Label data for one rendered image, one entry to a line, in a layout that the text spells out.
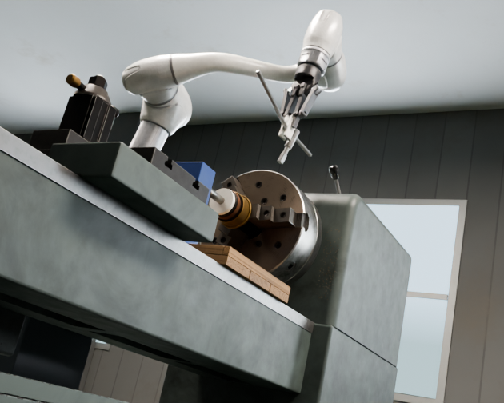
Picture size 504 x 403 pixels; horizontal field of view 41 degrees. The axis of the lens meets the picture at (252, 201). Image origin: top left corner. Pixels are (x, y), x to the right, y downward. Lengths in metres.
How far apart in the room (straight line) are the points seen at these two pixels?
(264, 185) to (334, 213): 0.21
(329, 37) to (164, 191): 1.09
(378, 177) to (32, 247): 4.35
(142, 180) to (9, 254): 0.24
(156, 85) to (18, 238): 1.28
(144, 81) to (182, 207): 1.08
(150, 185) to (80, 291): 0.20
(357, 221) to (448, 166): 3.20
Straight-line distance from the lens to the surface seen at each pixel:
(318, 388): 1.77
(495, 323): 4.63
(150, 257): 1.20
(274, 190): 1.81
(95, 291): 1.11
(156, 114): 2.28
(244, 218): 1.71
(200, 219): 1.21
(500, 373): 4.56
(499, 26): 4.38
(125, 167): 1.05
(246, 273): 1.45
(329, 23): 2.11
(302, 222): 1.75
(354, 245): 1.89
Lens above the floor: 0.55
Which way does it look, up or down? 19 degrees up
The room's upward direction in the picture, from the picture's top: 13 degrees clockwise
